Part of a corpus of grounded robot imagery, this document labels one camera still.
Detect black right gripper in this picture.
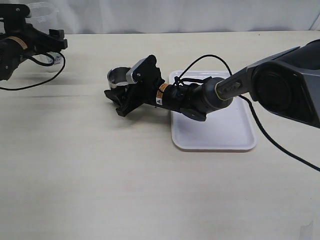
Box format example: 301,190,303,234
104,55,165,117

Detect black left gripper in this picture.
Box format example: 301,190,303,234
0,3,68,53

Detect stainless steel cup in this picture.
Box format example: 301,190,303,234
106,66,131,89

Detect clear plastic water pitcher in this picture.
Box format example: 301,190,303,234
24,1,63,66

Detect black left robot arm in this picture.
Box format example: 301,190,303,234
0,3,68,80

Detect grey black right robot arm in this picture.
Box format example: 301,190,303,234
104,40,320,128

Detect white backdrop curtain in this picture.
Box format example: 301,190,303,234
0,0,320,36

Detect white plastic tray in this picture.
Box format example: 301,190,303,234
167,70,258,153

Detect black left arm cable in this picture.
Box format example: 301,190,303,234
0,51,66,91

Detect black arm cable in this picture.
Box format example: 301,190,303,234
172,55,320,172
0,51,66,91

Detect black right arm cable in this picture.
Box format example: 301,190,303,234
172,55,320,172

